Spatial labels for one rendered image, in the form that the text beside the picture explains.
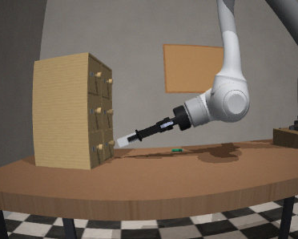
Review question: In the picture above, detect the tan wooden chest of drawers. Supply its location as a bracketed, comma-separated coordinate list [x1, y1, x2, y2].
[32, 52, 114, 170]

